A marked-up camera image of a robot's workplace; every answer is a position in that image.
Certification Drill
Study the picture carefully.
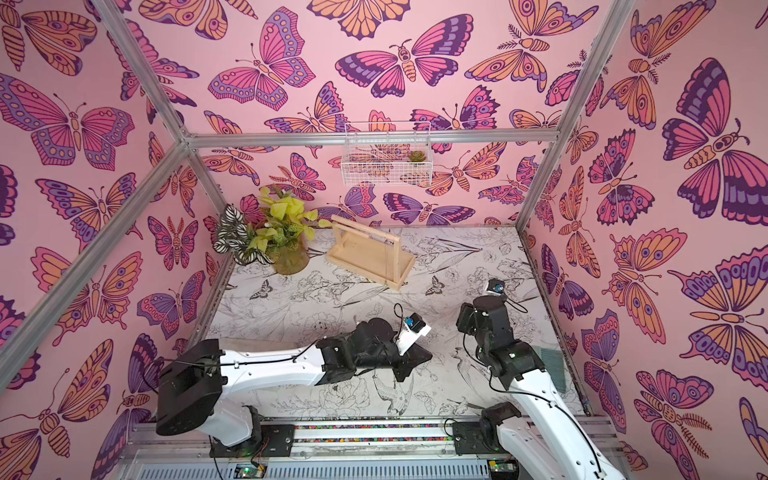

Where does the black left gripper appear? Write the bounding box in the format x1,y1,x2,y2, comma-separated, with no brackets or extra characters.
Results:
354,342,435,384

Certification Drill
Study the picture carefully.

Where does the wooden jewelry display stand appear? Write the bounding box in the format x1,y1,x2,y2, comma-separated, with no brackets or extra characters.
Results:
326,215,416,291

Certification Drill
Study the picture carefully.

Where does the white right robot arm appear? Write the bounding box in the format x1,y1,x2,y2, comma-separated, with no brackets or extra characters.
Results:
452,294,625,479

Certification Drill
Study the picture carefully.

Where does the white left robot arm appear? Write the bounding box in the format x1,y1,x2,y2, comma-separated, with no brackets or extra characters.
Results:
155,313,433,448

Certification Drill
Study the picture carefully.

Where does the teal plastic paddle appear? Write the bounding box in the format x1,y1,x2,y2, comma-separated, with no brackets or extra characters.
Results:
534,346,568,395

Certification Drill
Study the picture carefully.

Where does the green potted plant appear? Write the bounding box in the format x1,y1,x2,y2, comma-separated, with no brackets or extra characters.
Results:
213,187,331,276

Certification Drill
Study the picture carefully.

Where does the small succulent in basket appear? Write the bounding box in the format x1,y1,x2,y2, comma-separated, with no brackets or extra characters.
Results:
408,150,428,163

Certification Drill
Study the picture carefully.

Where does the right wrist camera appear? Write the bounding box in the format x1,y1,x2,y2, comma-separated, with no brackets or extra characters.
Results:
486,278,506,296

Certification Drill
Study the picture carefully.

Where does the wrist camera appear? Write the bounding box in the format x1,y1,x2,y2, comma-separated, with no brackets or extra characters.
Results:
486,278,506,296
395,313,431,356

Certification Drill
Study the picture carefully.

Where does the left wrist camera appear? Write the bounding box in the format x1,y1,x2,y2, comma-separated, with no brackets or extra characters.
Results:
395,313,431,356

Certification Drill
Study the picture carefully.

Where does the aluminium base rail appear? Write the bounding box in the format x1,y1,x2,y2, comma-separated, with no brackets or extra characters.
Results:
116,415,625,480

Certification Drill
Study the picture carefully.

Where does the white wire wall basket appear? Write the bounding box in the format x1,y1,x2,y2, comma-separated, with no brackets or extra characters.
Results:
339,120,434,188

